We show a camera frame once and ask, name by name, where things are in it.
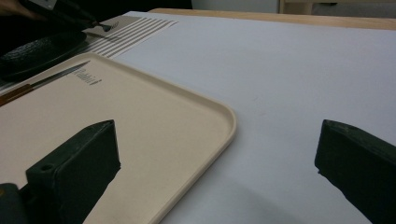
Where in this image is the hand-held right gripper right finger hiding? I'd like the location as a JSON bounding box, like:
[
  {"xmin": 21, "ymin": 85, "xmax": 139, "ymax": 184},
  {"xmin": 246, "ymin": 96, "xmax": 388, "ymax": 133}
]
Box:
[{"xmin": 314, "ymin": 119, "xmax": 396, "ymax": 224}]

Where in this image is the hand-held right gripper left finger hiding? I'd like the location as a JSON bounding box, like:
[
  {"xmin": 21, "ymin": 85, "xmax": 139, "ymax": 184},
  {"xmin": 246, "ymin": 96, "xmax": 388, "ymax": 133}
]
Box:
[{"xmin": 18, "ymin": 119, "xmax": 121, "ymax": 224}]

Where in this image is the black round plate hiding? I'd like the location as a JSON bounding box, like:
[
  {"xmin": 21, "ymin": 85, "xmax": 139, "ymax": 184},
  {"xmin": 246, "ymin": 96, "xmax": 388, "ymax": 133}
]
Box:
[{"xmin": 0, "ymin": 30, "xmax": 89, "ymax": 83}]

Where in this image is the beige tray with rabbit print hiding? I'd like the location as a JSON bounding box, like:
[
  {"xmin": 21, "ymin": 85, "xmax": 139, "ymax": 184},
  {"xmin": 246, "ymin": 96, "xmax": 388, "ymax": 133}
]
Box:
[{"xmin": 0, "ymin": 51, "xmax": 238, "ymax": 224}]

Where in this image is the knife with wooden handle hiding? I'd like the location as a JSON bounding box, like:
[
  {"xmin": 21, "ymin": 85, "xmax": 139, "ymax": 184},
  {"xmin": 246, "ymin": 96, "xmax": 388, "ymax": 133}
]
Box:
[{"xmin": 0, "ymin": 60, "xmax": 92, "ymax": 107}]

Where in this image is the grey striped placemat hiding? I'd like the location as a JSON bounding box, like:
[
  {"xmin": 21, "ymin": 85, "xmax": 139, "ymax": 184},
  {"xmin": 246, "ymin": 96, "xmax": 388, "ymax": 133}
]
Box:
[{"xmin": 0, "ymin": 15, "xmax": 179, "ymax": 93}]

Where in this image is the dark curtain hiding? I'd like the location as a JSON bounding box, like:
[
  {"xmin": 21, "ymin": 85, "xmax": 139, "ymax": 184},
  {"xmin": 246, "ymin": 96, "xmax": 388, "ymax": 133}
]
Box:
[{"xmin": 59, "ymin": 0, "xmax": 193, "ymax": 17}]

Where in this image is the white board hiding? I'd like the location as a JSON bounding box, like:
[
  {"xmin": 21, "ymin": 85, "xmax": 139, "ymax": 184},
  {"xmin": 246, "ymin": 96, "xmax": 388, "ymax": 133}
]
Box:
[{"xmin": 81, "ymin": 10, "xmax": 396, "ymax": 224}]

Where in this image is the wooden table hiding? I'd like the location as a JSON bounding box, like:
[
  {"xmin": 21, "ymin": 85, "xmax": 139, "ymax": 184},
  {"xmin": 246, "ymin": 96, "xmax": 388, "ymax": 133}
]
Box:
[{"xmin": 148, "ymin": 7, "xmax": 396, "ymax": 32}]

